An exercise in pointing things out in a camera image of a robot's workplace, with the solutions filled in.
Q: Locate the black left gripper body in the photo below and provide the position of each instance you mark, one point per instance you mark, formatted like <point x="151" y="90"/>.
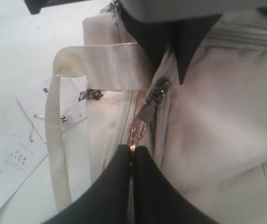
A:
<point x="175" y="10"/>

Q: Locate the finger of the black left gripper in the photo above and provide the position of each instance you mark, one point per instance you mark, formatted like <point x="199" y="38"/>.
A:
<point x="152" y="37"/>
<point x="187" y="36"/>

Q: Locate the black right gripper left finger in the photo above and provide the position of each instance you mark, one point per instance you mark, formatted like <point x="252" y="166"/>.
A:
<point x="106" y="201"/>

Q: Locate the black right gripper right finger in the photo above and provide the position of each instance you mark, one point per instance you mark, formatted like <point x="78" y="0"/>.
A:
<point x="156" y="201"/>

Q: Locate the cream fabric duffel bag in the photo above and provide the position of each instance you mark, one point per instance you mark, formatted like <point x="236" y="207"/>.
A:
<point x="207" y="136"/>

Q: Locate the white paper hang tag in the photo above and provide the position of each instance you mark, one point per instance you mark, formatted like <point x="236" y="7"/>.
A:
<point x="33" y="102"/>

